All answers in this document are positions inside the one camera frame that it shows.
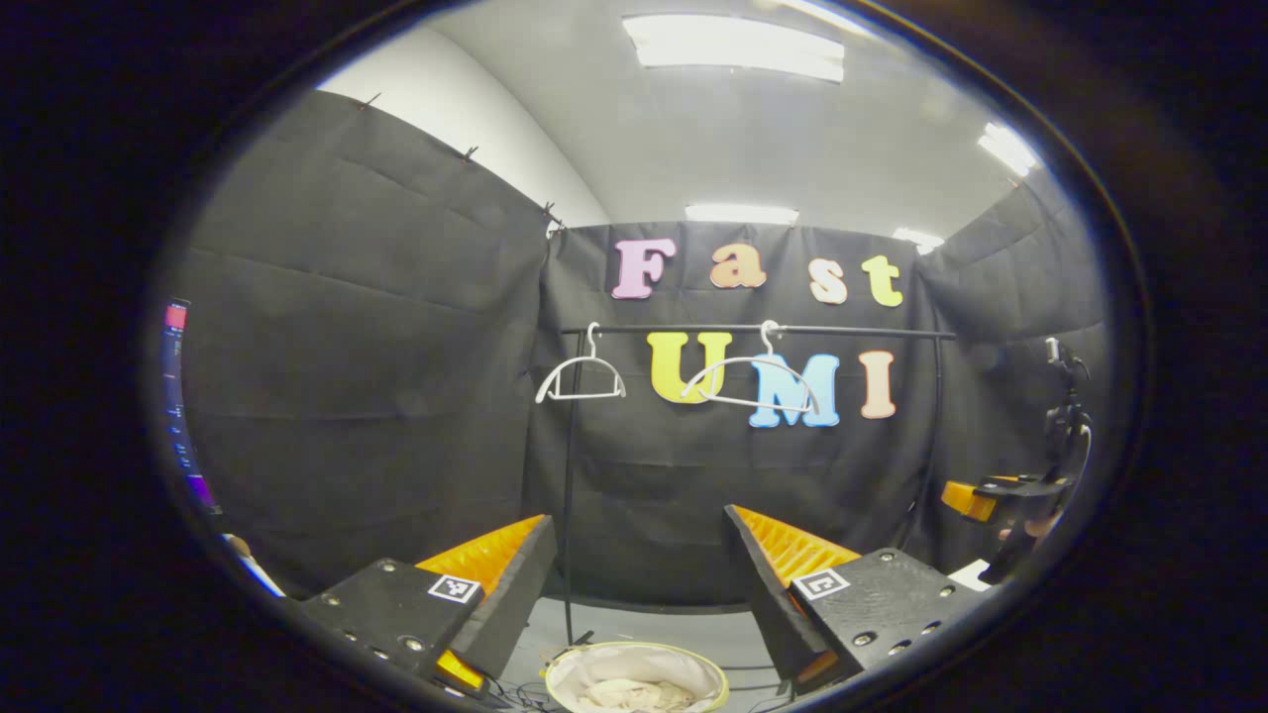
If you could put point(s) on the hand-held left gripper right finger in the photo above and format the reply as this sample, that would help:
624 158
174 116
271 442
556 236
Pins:
768 604

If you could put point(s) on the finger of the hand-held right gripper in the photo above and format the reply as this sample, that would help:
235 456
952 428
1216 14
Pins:
966 500

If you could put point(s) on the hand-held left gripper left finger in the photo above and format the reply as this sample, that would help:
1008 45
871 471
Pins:
515 594

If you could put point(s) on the white laundry hamper yellow rim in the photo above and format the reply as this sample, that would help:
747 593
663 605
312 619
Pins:
604 665

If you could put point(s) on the cream button shirt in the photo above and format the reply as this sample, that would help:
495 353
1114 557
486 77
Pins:
634 696

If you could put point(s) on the white clothes hanger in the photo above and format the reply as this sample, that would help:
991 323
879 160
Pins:
768 357
584 396

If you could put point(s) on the white flat panel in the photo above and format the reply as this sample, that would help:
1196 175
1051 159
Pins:
971 574

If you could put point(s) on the black backdrop cloth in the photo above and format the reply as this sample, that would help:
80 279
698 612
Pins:
376 376

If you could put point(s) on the ceiling light panel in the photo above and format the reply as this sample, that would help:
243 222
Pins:
1007 149
733 45

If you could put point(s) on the black clothes rail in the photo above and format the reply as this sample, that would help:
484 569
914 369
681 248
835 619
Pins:
674 328

